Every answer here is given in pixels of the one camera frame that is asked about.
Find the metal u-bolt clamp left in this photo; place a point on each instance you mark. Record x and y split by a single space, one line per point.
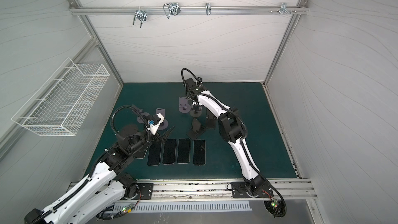
140 16

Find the white wire basket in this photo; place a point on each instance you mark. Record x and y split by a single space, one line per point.
60 106

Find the metal u-bolt clamp middle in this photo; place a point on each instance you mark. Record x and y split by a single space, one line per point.
171 9

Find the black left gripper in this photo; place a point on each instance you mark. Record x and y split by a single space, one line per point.
157 138

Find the black folding phone stand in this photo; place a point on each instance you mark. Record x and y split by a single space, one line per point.
196 130

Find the white slotted cable duct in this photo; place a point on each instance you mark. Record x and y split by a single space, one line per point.
193 207

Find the metal bolt bracket right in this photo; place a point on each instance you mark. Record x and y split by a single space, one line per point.
283 10

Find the silver phone black screen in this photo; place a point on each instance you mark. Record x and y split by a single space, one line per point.
154 155

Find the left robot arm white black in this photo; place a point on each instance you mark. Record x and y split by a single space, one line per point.
106 182

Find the black fan under rail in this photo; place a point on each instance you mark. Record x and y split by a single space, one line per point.
277 208

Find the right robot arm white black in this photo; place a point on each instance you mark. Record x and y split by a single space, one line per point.
234 132

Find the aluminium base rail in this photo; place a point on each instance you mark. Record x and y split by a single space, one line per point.
220 189

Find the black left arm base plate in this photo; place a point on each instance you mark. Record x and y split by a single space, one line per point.
146 190

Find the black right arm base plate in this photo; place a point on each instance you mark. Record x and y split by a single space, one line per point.
239 191

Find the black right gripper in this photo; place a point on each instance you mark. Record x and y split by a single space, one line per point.
193 101

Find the aluminium top cross bar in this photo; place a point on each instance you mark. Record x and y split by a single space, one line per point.
185 10

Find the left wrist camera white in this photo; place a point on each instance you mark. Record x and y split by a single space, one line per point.
154 122

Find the purple phone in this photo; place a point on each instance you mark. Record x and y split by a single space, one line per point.
169 152

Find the small metal bracket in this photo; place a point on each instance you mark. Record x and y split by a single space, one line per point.
208 9

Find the teal phone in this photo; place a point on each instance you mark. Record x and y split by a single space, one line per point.
199 152

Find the round grey stand back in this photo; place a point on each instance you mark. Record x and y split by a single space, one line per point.
196 112

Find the metal u-bolt clamp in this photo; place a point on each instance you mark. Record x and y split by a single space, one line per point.
140 16
171 9

